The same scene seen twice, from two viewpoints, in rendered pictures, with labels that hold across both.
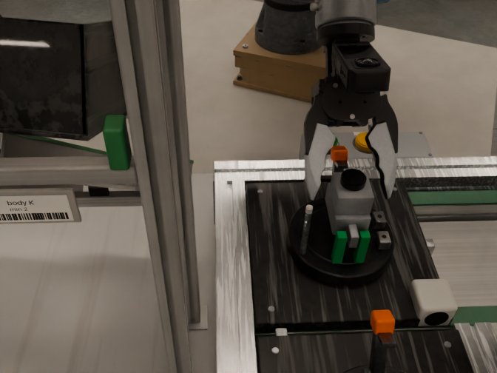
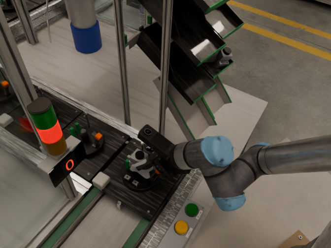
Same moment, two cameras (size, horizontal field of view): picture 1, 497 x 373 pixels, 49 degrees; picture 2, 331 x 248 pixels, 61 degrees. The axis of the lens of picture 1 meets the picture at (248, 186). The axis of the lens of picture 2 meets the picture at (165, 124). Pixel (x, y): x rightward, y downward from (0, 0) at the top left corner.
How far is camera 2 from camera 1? 1.02 m
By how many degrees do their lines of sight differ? 74
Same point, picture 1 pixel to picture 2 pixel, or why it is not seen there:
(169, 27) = (163, 64)
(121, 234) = not seen: hidden behind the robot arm
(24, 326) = not seen: hidden behind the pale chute
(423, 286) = (105, 177)
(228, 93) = (280, 231)
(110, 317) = (175, 132)
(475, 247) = (110, 236)
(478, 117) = not seen: outside the picture
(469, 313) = (91, 196)
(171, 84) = (163, 77)
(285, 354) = (120, 138)
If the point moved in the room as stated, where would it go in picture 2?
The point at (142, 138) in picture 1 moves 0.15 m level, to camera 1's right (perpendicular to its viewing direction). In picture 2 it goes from (118, 37) to (83, 59)
